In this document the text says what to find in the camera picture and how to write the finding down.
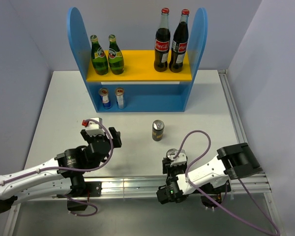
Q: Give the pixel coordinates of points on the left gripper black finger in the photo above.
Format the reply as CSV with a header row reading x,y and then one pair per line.
x,y
85,136
115,137

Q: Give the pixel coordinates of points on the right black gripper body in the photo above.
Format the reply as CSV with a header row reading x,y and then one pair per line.
x,y
175,170

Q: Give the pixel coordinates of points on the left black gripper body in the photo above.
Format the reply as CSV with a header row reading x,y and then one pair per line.
x,y
94,138

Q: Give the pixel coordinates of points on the dark gold beverage can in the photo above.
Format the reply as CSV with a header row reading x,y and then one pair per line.
x,y
171,154

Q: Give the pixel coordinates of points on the silver blue can red logo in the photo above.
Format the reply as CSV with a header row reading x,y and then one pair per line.
x,y
104,94

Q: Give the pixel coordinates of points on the green glass bottle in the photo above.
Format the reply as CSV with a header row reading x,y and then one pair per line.
x,y
115,57
98,57

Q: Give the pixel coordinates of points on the green glass bottle front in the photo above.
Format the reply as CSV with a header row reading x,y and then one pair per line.
x,y
115,57

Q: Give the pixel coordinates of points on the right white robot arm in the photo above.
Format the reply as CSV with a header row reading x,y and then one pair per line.
x,y
231,162

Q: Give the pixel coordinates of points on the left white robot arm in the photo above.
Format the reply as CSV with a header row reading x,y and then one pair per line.
x,y
61,175

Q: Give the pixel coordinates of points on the rear dark beverage can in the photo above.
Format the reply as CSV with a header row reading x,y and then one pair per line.
x,y
157,130

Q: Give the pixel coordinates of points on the blue and yellow wooden shelf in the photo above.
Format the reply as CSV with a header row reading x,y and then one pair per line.
x,y
145,89

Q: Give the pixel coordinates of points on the right cola glass bottle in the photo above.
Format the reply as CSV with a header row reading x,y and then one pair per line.
x,y
179,43

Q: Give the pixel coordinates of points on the cola glass bottle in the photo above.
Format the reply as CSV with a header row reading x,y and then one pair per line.
x,y
179,43
162,42

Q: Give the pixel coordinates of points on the left cola glass bottle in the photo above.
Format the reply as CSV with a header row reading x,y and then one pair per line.
x,y
162,42

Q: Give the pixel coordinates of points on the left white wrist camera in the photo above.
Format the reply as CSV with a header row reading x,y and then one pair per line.
x,y
92,128

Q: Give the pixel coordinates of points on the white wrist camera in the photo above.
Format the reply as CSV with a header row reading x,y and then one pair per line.
x,y
92,128
180,159

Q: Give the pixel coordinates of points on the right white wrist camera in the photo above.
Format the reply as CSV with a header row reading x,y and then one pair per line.
x,y
180,159

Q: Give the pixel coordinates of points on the front aluminium rail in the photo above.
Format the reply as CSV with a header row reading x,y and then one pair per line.
x,y
127,207

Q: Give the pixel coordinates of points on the aluminium rail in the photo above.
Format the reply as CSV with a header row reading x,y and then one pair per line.
x,y
236,121
127,207

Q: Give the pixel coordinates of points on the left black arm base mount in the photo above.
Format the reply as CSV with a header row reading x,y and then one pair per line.
x,y
92,189

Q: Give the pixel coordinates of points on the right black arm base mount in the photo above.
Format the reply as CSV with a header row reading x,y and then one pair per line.
x,y
218,194

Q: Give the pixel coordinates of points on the right side aluminium rail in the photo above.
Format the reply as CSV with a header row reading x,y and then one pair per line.
x,y
236,121

